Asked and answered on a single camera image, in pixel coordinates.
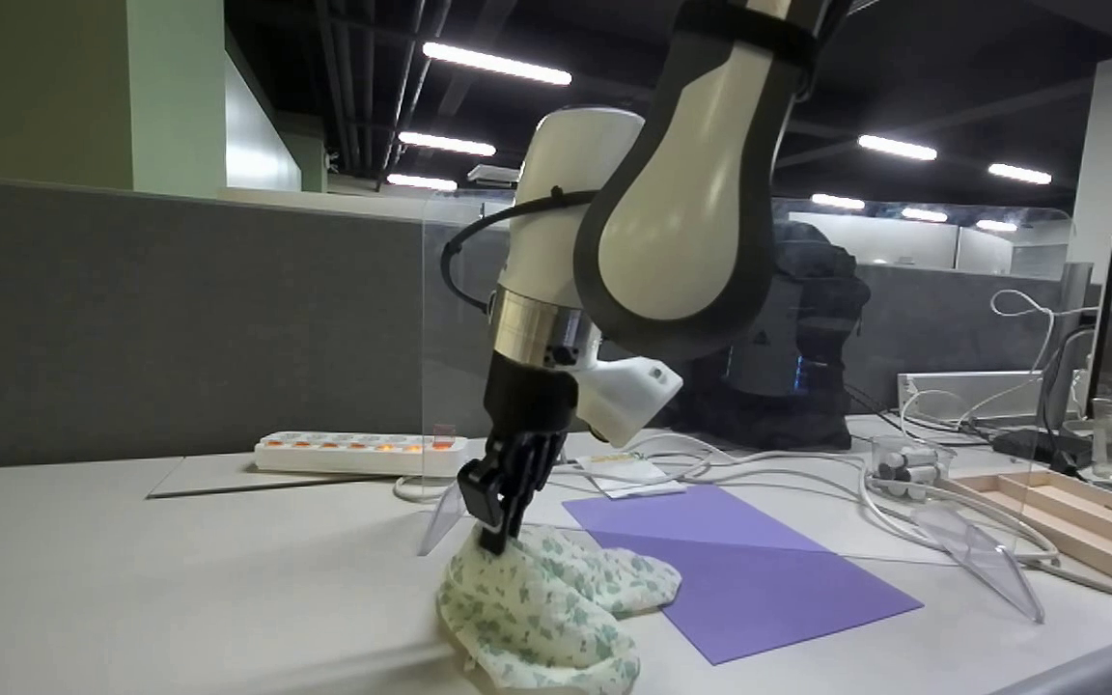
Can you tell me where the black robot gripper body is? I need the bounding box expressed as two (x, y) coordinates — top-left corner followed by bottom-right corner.
(470, 355), (580, 494)

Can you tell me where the green patterned white towel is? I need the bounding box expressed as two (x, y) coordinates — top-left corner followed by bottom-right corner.
(436, 523), (682, 695)

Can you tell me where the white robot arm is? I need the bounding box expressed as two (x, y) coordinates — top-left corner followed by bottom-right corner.
(461, 0), (853, 553)

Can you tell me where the white power strip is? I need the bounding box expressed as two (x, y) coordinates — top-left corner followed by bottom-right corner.
(250, 433), (480, 480)

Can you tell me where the purple paper sheet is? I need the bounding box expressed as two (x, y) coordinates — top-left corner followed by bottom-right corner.
(567, 487), (919, 665)

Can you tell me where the black backpack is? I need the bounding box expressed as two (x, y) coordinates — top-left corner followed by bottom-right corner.
(661, 224), (867, 451)

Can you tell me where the wooden tray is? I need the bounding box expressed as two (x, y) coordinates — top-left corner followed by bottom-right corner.
(956, 469), (1112, 577)

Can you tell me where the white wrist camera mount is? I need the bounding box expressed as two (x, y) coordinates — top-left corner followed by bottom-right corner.
(567, 329), (682, 449)

